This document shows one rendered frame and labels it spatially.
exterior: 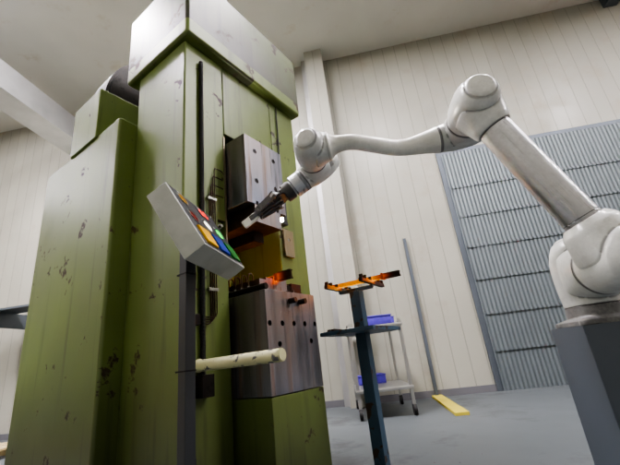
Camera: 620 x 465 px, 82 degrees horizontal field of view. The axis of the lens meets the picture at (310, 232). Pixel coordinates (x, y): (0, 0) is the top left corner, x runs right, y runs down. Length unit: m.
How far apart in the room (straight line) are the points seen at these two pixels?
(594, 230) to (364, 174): 4.71
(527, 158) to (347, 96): 5.45
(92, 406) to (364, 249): 4.09
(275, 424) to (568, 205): 1.27
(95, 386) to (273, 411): 0.78
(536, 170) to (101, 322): 1.80
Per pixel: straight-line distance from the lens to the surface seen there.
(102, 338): 1.90
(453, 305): 5.20
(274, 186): 2.02
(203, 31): 2.37
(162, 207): 1.26
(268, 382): 1.61
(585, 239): 1.20
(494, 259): 5.40
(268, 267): 2.16
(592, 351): 1.31
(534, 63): 7.22
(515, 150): 1.26
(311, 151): 1.21
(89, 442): 1.92
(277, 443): 1.63
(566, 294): 1.39
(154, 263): 1.80
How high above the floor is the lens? 0.59
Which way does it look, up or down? 20 degrees up
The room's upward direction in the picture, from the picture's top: 7 degrees counter-clockwise
